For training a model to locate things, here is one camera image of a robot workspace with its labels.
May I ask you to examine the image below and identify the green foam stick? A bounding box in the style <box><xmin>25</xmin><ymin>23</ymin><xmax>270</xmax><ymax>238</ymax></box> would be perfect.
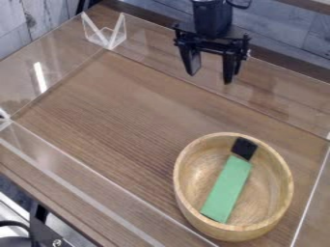
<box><xmin>200</xmin><ymin>155</ymin><xmax>251</xmax><ymax>224</ymax></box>

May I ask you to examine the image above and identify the black table leg bracket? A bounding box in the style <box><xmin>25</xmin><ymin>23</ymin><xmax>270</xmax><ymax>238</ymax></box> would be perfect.
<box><xmin>29</xmin><ymin>203</ymin><xmax>73</xmax><ymax>247</ymax></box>

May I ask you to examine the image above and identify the small black square block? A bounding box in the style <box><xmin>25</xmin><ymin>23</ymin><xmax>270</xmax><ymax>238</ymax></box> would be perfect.
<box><xmin>231</xmin><ymin>137</ymin><xmax>258</xmax><ymax>160</ymax></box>

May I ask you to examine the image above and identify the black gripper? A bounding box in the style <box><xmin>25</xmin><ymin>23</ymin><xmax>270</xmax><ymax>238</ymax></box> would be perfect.
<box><xmin>172</xmin><ymin>0</ymin><xmax>251</xmax><ymax>85</ymax></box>

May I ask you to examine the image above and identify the black cable lower left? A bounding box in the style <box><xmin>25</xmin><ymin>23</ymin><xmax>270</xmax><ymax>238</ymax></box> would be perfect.
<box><xmin>0</xmin><ymin>220</ymin><xmax>33</xmax><ymax>237</ymax></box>

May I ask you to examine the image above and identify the clear acrylic front wall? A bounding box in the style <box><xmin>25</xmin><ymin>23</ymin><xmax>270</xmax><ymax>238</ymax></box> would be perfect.
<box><xmin>0</xmin><ymin>121</ymin><xmax>217</xmax><ymax>247</ymax></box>

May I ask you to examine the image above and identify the clear acrylic corner bracket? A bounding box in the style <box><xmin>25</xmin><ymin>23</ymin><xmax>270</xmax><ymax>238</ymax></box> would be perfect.
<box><xmin>81</xmin><ymin>12</ymin><xmax>127</xmax><ymax>50</ymax></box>

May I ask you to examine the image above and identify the wooden bowl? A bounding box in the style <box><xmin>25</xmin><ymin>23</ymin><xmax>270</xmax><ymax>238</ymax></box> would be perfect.
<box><xmin>172</xmin><ymin>132</ymin><xmax>294</xmax><ymax>242</ymax></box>

